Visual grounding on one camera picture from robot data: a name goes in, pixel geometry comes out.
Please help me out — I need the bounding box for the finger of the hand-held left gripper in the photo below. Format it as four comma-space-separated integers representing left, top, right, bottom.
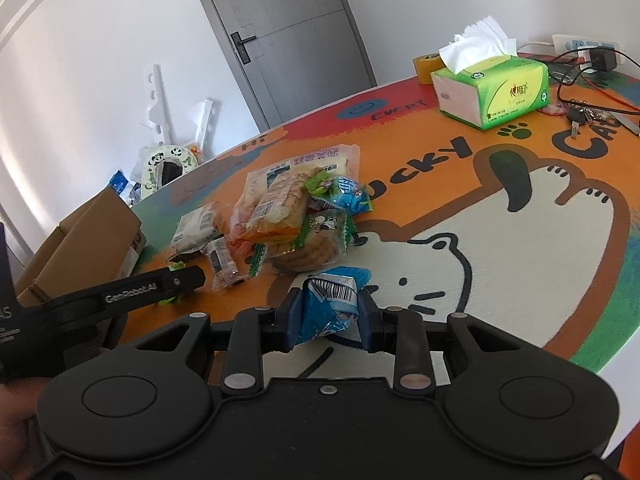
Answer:
42, 266, 206, 332

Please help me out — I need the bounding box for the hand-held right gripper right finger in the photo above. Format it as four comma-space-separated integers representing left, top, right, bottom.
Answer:
356, 290, 523, 397

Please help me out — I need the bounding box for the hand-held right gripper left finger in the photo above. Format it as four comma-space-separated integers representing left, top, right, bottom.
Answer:
122, 289, 307, 397

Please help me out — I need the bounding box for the blue snack packet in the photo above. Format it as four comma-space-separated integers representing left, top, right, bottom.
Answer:
299, 266, 374, 347

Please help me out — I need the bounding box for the cardboard box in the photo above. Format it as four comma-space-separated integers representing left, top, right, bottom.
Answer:
14, 187, 149, 311

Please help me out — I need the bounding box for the round biscuit packet green print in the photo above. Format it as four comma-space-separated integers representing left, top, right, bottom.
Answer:
271, 210, 352, 274

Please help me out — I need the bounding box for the clear packet of orange sticks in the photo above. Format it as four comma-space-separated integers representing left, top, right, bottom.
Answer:
227, 202, 302, 257

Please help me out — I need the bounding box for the white grey snack packet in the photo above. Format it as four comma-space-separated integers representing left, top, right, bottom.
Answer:
170, 202, 227, 263

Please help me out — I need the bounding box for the small clear dark snack packet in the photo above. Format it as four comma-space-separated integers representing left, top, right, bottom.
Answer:
205, 236, 247, 291

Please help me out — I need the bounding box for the white noodle packet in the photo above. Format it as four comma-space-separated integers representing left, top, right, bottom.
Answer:
240, 144, 362, 233

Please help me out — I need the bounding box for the small blue candy packet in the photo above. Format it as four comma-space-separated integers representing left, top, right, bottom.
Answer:
330, 176, 374, 217

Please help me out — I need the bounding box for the person's left hand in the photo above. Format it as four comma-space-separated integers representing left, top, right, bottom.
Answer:
0, 379, 49, 463

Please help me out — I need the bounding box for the blue plastic bag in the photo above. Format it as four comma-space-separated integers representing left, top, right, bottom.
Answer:
107, 170, 134, 197

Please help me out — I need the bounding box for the short white rack panel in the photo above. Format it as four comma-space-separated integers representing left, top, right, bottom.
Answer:
187, 99, 217, 161

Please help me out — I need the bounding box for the yellow tape roll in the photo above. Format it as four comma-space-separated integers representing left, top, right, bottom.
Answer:
413, 52, 444, 85

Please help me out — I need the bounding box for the green tissue box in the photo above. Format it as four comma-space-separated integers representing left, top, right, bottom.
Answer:
430, 16, 551, 132

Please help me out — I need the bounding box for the grey door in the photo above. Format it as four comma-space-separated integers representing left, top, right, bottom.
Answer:
182, 0, 378, 133

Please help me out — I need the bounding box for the bunch of keys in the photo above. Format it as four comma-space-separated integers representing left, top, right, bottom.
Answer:
564, 102, 619, 139

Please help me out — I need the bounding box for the grey metal tool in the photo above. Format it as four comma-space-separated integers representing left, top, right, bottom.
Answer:
612, 112, 640, 137

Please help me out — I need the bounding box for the white power strip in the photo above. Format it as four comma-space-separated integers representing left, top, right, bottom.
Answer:
552, 34, 629, 66

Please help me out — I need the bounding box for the black power adapter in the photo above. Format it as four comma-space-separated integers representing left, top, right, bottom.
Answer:
590, 46, 619, 74

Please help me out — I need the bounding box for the panda print seat ring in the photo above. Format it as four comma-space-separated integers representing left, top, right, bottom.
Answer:
134, 142, 202, 202

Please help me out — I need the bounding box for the black door handle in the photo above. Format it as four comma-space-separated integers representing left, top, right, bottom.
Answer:
230, 31, 258, 65

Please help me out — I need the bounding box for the red cable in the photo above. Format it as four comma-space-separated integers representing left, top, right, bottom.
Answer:
549, 57, 640, 112

